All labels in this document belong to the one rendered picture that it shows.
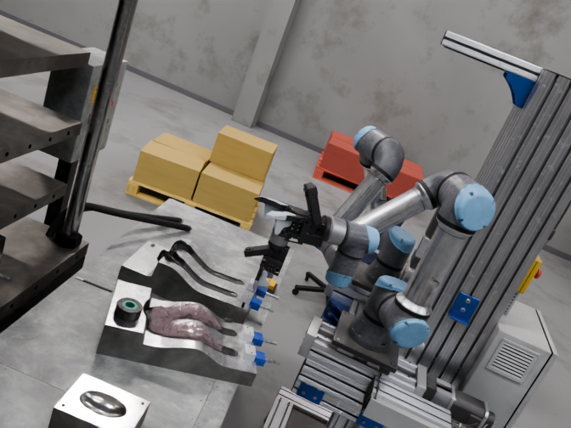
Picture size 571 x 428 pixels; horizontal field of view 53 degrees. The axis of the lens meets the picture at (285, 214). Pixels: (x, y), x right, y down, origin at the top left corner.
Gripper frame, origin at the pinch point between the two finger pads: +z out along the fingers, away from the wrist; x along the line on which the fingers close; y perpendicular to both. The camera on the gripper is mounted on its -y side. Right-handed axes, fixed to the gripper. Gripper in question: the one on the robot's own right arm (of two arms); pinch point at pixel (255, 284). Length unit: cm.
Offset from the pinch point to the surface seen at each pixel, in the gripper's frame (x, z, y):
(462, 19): 606, -143, 94
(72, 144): 2, -24, -86
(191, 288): -17.7, 2.5, -20.3
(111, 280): -21, 11, -49
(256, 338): -29.0, 4.0, 8.7
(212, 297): -17.7, 2.7, -12.1
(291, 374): 85, 91, 35
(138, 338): -57, 2, -24
